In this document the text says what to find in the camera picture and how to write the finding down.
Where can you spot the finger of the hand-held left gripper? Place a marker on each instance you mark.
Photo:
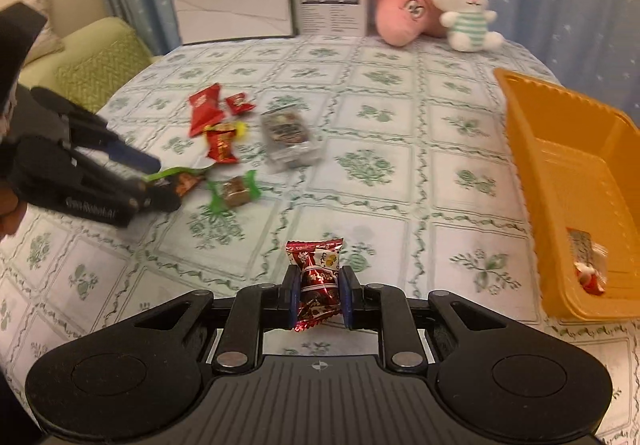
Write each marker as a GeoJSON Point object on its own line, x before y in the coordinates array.
{"type": "Point", "coordinates": [160, 199]}
{"type": "Point", "coordinates": [132, 156]}

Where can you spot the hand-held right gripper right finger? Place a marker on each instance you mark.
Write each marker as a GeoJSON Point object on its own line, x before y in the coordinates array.
{"type": "Point", "coordinates": [348, 305]}

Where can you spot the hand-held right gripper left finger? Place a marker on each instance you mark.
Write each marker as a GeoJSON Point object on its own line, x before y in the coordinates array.
{"type": "Point", "coordinates": [295, 296]}

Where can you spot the brown candy with green wrapper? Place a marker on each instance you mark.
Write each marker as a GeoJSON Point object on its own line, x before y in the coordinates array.
{"type": "Point", "coordinates": [182, 182]}
{"type": "Point", "coordinates": [235, 191]}

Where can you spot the dark red candy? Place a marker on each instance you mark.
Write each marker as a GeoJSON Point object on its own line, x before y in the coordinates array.
{"type": "Point", "coordinates": [315, 270]}

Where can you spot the red and yellow candy packet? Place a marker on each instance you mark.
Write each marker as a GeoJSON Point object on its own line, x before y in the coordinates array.
{"type": "Point", "coordinates": [222, 145]}

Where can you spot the large red snack packet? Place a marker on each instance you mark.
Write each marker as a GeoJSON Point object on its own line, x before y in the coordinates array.
{"type": "Point", "coordinates": [205, 112]}

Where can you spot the small red snack packet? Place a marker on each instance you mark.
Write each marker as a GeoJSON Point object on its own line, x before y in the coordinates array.
{"type": "Point", "coordinates": [239, 104]}

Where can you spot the clear packet of dark snack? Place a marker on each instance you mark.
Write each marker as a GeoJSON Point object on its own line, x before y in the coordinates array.
{"type": "Point", "coordinates": [287, 135]}

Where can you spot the red and white candy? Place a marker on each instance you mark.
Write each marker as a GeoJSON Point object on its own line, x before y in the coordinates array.
{"type": "Point", "coordinates": [592, 275]}

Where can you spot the orange plastic tray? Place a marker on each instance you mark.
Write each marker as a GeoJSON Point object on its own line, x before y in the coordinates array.
{"type": "Point", "coordinates": [565, 185]}

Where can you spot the person's left hand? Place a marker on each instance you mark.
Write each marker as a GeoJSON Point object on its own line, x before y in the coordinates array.
{"type": "Point", "coordinates": [9, 217]}

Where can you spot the green chevron cushion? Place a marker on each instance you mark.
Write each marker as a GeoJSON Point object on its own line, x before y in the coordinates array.
{"type": "Point", "coordinates": [105, 70]}

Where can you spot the green sofa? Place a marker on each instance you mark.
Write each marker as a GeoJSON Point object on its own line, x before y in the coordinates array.
{"type": "Point", "coordinates": [60, 50]}

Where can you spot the beige patterned pillow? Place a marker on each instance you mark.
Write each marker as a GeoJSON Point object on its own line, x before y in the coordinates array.
{"type": "Point", "coordinates": [45, 35]}

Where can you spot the white framed board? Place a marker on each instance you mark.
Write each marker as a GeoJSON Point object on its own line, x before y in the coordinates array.
{"type": "Point", "coordinates": [235, 12]}

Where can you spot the white bunny plush toy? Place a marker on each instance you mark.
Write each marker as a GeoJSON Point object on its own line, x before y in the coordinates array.
{"type": "Point", "coordinates": [462, 0]}

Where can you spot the blue star curtain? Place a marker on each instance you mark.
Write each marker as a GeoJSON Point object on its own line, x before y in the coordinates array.
{"type": "Point", "coordinates": [550, 0]}

